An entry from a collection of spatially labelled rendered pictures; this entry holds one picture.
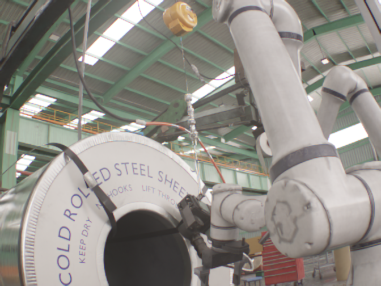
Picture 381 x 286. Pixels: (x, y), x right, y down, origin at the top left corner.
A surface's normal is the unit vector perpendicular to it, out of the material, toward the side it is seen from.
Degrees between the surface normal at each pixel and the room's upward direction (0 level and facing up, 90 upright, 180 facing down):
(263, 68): 84
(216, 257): 113
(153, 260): 99
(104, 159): 90
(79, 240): 90
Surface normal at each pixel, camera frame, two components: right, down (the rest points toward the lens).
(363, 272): -0.85, -0.41
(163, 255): -0.60, 0.03
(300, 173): -0.57, -0.34
